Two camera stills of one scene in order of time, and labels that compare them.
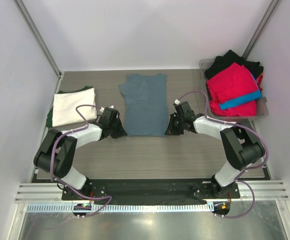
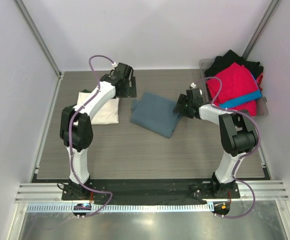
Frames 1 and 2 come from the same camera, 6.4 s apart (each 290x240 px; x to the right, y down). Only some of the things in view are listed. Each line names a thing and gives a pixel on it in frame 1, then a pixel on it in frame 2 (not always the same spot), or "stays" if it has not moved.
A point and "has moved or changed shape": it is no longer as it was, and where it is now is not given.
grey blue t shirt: [146, 99] has moved or changed shape
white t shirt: [64, 104] has moved or changed shape
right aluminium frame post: [259, 29] stays
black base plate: [152, 190] stays
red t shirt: [233, 82] stays
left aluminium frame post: [38, 36] stays
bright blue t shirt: [255, 95] stays
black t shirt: [229, 58] stays
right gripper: [171, 130] to [183, 99]
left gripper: [121, 132] to [131, 91]
